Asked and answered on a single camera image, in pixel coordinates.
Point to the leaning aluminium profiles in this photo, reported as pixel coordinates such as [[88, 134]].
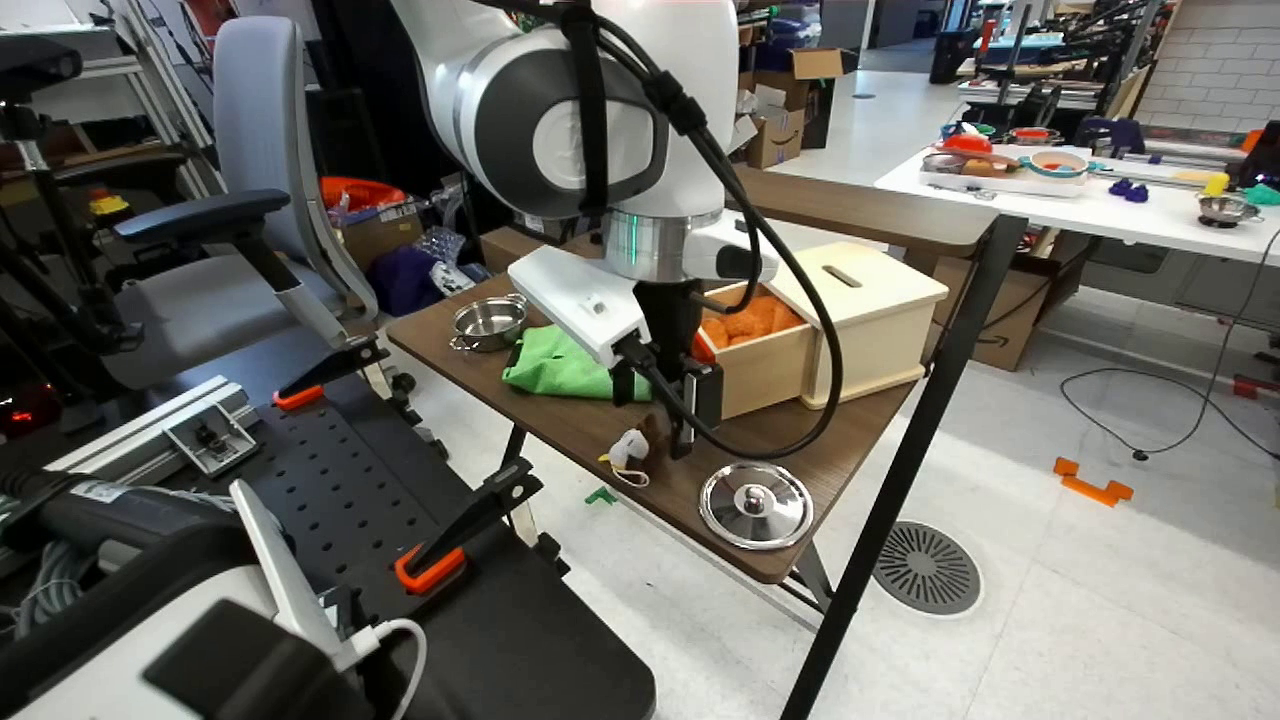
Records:
[[143, 52]]

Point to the orange plastic item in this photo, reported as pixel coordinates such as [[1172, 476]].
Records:
[[362, 188]]

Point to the black perforated mounting table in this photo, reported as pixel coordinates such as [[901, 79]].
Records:
[[347, 495]]

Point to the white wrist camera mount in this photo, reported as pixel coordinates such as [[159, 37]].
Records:
[[573, 304]]

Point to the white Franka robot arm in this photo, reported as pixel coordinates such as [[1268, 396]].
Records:
[[535, 134]]

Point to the orange and black clamp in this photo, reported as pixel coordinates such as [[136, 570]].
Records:
[[300, 396], [431, 570]]

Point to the clear plastic tray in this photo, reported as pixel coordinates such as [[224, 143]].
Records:
[[1052, 164]]

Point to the orange red toy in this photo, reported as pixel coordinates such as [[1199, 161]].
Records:
[[967, 144]]

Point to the small blue object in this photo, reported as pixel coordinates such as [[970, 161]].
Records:
[[1128, 188]]

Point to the large cardboard box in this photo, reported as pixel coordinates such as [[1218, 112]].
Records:
[[1005, 314]]

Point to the brown cardboard carton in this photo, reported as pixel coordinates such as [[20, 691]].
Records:
[[382, 236]]

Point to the black equipment rack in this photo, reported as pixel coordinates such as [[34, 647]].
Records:
[[1052, 52]]

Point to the small cardboard box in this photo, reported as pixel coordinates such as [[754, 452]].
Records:
[[774, 137]]

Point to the small steel bowl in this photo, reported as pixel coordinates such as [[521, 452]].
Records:
[[1227, 210]]

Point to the cream wooden cabinet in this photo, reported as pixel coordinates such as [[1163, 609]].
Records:
[[867, 304]]

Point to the green cloth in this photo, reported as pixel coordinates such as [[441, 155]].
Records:
[[553, 363]]

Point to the orange fuzzy cloth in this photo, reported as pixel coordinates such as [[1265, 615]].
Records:
[[748, 321]]

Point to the round floor drain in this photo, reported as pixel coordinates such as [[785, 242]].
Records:
[[925, 567]]

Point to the open cardboard box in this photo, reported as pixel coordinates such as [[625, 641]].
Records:
[[815, 64]]

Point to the round steel lid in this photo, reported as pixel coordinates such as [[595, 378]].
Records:
[[757, 504]]

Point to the white work table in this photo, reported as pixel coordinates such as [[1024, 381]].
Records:
[[1105, 213]]

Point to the black bar-shaped device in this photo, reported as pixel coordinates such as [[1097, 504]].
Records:
[[146, 554]]

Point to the grey office chair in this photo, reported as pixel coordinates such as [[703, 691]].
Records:
[[264, 134]]

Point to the orange floor bracket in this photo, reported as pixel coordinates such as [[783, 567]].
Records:
[[1084, 484]]

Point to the purple bag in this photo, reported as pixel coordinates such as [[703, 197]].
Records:
[[403, 282]]

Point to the small yellow object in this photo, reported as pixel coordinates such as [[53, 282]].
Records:
[[105, 207]]

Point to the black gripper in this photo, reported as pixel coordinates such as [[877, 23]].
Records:
[[671, 321]]

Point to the aluminium extrusion rail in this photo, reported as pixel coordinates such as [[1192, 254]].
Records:
[[132, 424]]

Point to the silver corner bracket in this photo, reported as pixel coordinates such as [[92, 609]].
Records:
[[212, 436]]

